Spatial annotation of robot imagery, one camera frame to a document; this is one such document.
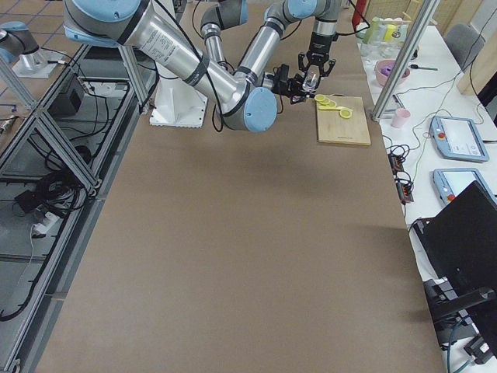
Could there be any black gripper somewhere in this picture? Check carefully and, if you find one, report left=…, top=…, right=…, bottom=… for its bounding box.
left=262, top=69, right=315, bottom=105
left=297, top=33, right=336, bottom=82

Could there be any small clear glass cup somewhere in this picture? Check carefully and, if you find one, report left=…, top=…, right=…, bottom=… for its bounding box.
left=302, top=75, right=319, bottom=92

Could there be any steel double jigger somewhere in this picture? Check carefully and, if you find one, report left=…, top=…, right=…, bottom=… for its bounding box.
left=290, top=92, right=311, bottom=105

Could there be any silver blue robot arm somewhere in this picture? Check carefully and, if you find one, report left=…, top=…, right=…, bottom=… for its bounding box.
left=200, top=1, right=341, bottom=85
left=64, top=1, right=331, bottom=132

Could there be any green tall cup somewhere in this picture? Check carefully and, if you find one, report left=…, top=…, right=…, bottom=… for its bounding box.
left=363, top=17, right=381, bottom=44

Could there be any yellow cup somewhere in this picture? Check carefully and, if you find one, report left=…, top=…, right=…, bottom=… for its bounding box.
left=384, top=24, right=397, bottom=42

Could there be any pink plastic cup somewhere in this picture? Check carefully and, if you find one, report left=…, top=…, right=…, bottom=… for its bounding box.
left=391, top=108, right=411, bottom=128

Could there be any yellow plastic knife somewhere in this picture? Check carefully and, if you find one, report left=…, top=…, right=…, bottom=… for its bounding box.
left=318, top=105, right=353, bottom=112

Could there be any wooden cutting board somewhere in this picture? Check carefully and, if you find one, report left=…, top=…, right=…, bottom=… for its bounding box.
left=314, top=95, right=371, bottom=146

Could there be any lemon slice by knife blade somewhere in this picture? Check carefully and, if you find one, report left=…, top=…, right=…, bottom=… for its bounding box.
left=339, top=110, right=353, bottom=119

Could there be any pink bowl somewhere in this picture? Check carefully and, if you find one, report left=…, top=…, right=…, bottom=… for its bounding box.
left=374, top=59, right=396, bottom=86

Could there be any purple cloth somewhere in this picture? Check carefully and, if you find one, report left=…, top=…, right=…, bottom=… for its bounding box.
left=380, top=64, right=394, bottom=76

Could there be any grey office chair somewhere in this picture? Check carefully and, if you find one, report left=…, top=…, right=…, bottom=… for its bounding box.
left=443, top=23, right=485, bottom=71

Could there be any far teach pendant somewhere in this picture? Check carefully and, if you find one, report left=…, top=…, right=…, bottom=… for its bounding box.
left=429, top=116, right=489, bottom=163

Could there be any teach pendant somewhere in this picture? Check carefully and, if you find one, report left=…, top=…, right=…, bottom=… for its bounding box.
left=432, top=168, right=495, bottom=205
left=429, top=116, right=489, bottom=163

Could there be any near teach pendant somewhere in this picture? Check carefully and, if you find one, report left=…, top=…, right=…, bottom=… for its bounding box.
left=432, top=168, right=495, bottom=205

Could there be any black laptop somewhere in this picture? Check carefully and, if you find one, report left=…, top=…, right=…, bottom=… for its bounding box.
left=413, top=181, right=496, bottom=353

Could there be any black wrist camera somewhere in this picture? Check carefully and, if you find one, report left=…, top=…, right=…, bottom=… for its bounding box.
left=275, top=64, right=290, bottom=85

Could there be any lemon slice near handle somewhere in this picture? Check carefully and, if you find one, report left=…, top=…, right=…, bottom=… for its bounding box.
left=314, top=94, right=328, bottom=103

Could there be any white camera pole base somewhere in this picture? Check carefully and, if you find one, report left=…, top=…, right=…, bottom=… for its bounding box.
left=150, top=63, right=207, bottom=128

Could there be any aluminium frame post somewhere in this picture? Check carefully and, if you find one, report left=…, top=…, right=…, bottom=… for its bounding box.
left=371, top=0, right=440, bottom=122

